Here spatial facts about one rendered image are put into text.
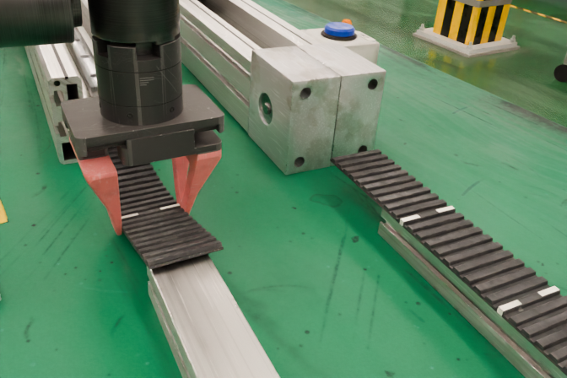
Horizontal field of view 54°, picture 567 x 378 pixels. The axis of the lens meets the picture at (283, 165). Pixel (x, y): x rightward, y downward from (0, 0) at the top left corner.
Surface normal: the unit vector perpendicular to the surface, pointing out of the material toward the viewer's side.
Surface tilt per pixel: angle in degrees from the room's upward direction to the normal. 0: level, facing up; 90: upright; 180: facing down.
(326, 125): 90
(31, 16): 96
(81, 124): 1
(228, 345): 0
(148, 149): 90
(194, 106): 1
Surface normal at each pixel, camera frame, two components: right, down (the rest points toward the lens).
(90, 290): 0.07, -0.87
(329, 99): 0.44, 0.47
